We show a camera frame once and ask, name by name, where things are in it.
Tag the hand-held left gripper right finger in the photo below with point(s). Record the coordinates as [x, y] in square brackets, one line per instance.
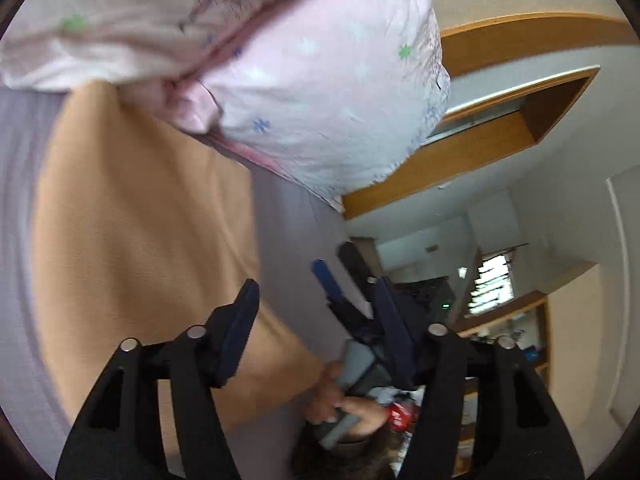
[397, 335]

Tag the wooden shelf unit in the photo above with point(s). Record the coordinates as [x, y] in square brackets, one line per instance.
[537, 340]

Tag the pink floral pillow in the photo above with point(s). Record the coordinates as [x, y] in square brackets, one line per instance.
[310, 85]

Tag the person's right hand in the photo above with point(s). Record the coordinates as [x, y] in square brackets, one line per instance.
[369, 414]

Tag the bright window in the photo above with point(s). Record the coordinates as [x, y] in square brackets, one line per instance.
[492, 285]

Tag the red can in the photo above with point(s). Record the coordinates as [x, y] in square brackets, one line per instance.
[402, 416]

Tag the purple bed sheet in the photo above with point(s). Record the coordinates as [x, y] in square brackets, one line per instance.
[300, 240]

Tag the wooden door frame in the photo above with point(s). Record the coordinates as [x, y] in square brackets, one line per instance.
[480, 145]

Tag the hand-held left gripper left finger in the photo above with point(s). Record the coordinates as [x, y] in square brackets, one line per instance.
[239, 332]

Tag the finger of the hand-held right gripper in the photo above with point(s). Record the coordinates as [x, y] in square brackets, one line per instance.
[352, 262]
[327, 282]

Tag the orange cloth garment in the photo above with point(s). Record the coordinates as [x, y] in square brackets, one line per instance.
[140, 220]

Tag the dark hair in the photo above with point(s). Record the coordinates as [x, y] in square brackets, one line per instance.
[345, 462]

